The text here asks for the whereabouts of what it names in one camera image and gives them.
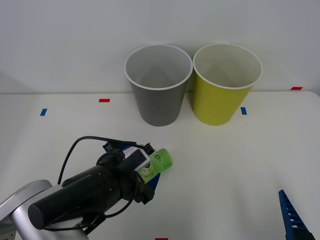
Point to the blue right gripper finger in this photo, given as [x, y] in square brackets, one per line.
[290, 215]

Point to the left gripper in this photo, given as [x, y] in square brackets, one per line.
[130, 186]

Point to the grey waste bin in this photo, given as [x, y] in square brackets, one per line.
[160, 105]

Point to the green label plastic bottle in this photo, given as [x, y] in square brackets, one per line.
[162, 162]

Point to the yellow-green waste bin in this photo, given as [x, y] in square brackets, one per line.
[215, 105]

